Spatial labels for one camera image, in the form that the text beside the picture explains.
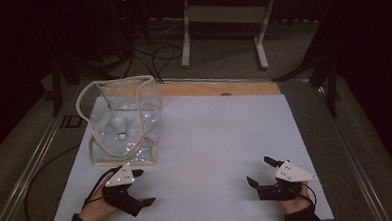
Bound black stand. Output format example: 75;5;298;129
47;50;122;118
270;47;343;121

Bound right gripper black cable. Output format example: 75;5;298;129
298;181;318;208

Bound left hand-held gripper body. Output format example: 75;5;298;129
100;163;145;219

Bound black floor cables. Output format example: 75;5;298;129
120;42;186;87

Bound white metal stand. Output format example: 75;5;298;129
178;0;280;74

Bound white table sheet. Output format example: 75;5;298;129
44;86;335;221

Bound person's right hand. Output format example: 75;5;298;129
278;183;312;215

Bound aluminium frame rail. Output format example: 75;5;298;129
314;81;392;221
0;85;87;221

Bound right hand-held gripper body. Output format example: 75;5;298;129
255;158;319;203

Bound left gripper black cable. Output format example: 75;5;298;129
21;143;124;221

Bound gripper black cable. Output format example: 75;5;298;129
298;181;318;208
21;143;124;221

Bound white shuttlecock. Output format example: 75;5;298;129
110;114;130;142

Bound person's left hand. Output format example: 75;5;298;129
76;173;122;221

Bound clear plastic bag beige trim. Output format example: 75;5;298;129
74;74;166;170

